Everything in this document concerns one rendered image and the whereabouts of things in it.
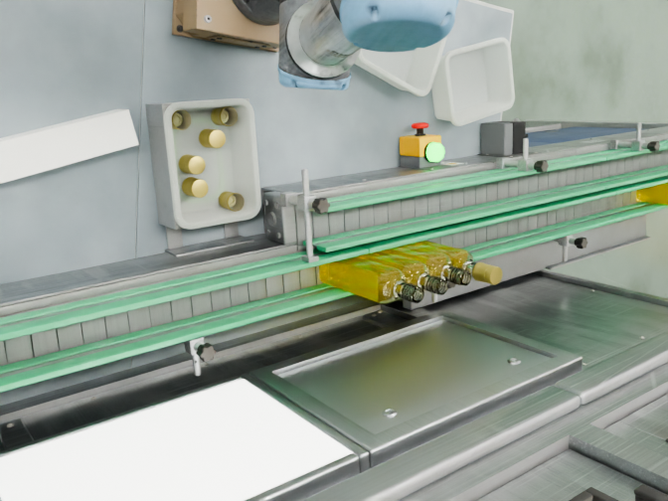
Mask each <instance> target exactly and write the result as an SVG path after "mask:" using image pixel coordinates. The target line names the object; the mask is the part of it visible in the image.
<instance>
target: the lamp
mask: <svg viewBox="0 0 668 501"><path fill-rule="evenodd" d="M423 154H424V158H425V159H426V160H427V161H429V162H438V161H440V160H441V159H442V158H443V156H444V148H443V146H442V145H441V144H440V143H436V142H429V143H428V144H427V145H426V146H425V148H424V152H423Z"/></svg>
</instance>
